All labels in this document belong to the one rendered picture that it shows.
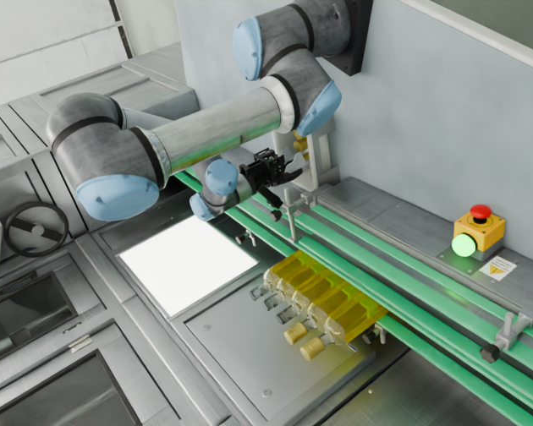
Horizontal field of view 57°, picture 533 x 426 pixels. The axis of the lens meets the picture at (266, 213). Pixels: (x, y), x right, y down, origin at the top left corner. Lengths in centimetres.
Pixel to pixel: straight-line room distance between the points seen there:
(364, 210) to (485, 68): 44
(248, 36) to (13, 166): 107
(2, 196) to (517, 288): 157
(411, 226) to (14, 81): 390
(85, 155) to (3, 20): 377
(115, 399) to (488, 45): 117
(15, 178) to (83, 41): 295
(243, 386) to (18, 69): 377
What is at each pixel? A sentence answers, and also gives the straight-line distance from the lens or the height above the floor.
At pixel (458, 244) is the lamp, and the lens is 105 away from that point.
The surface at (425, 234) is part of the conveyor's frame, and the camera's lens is 114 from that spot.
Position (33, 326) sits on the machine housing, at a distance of 174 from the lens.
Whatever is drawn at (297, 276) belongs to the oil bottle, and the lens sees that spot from 124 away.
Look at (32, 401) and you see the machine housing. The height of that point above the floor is 171.
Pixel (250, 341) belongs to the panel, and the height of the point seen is 119.
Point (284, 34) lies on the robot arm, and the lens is 103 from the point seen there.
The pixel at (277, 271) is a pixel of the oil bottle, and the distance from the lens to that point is 127.
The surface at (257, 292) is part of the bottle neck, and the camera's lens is 125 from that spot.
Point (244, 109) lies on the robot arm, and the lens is 90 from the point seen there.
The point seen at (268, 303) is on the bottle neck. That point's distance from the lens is 121.
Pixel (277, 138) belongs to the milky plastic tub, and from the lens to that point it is 142.
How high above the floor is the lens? 152
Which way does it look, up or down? 24 degrees down
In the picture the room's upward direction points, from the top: 120 degrees counter-clockwise
